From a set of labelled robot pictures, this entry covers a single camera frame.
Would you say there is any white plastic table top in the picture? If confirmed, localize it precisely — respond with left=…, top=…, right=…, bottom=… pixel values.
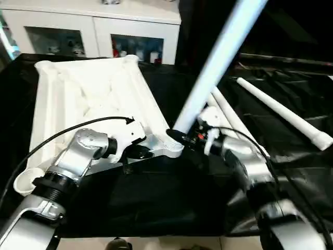
left=13, top=54, right=184, bottom=196

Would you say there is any white plastic table leg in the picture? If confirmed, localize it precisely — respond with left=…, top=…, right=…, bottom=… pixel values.
left=170, top=0, right=268, bottom=153
left=236, top=77, right=333, bottom=151
left=212, top=90, right=270, bottom=157
left=207, top=93, right=240, bottom=139

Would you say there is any black mat cloth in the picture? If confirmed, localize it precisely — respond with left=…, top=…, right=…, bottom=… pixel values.
left=0, top=53, right=333, bottom=239

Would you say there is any long black rod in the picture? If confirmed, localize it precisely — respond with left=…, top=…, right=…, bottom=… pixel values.
left=239, top=53, right=333, bottom=66

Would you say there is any white display cabinet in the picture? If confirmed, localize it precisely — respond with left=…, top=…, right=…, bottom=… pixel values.
left=0, top=0, right=182, bottom=66

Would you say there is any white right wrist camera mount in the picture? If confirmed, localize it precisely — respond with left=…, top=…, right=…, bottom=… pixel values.
left=197, top=106, right=222, bottom=154

